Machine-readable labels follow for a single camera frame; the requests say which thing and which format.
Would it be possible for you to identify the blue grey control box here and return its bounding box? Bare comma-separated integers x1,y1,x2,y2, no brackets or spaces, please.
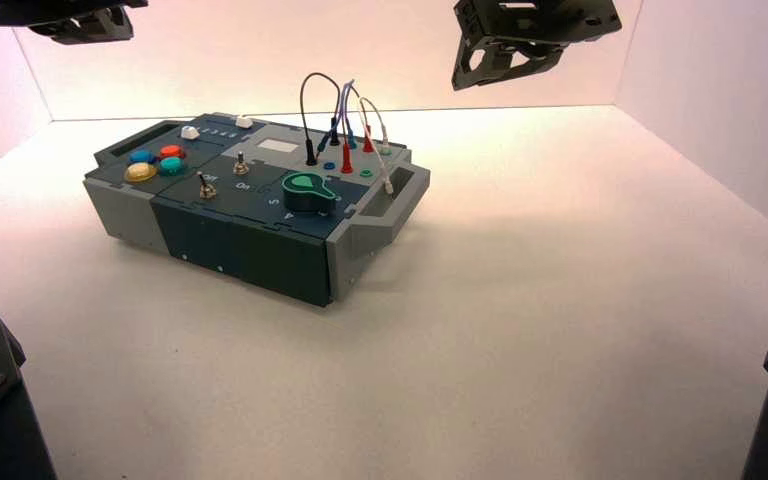
83,112,432,309

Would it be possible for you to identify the white jumper cable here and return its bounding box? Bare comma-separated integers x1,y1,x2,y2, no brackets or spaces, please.
357,95,396,196

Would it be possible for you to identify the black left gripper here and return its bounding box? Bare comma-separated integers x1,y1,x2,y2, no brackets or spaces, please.
0,0,149,46

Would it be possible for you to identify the red jumper cable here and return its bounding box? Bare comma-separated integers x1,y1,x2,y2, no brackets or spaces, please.
338,79,377,176

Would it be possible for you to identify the blue jumper cable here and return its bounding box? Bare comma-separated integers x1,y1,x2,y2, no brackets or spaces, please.
316,79,360,155

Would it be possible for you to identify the black jumper cable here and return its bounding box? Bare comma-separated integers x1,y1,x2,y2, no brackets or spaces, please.
299,72,344,167

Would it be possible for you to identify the green rotary knob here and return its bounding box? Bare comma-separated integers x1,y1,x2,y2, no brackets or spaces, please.
281,172,344,215

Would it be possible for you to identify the yellow push button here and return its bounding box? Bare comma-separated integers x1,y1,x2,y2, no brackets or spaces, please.
123,162,159,184

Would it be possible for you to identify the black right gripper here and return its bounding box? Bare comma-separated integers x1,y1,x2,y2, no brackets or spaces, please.
451,0,622,92

